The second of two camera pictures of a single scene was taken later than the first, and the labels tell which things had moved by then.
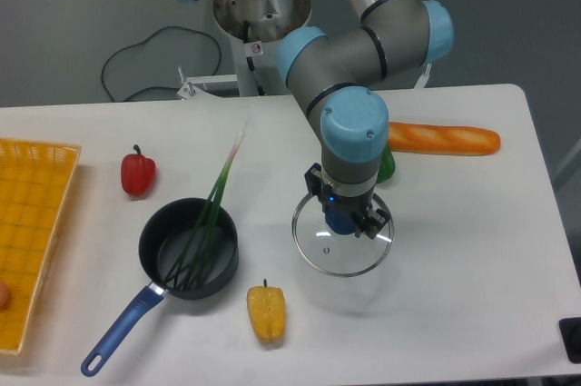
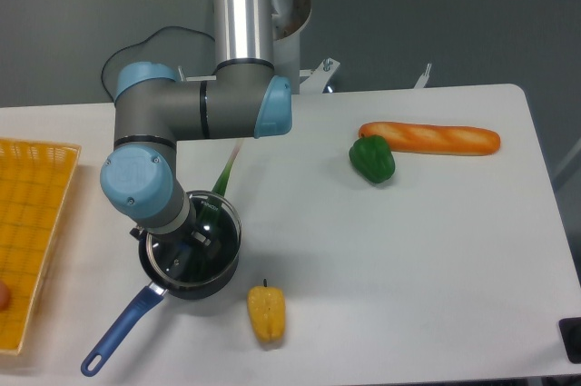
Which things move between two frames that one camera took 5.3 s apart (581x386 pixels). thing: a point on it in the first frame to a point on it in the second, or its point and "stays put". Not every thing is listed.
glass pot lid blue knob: (336, 254) to (184, 262)
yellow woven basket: (34, 181) stays put
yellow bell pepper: (267, 306) stays put
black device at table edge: (570, 331) stays put
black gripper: (374, 219) to (182, 242)
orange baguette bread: (442, 139) stays put
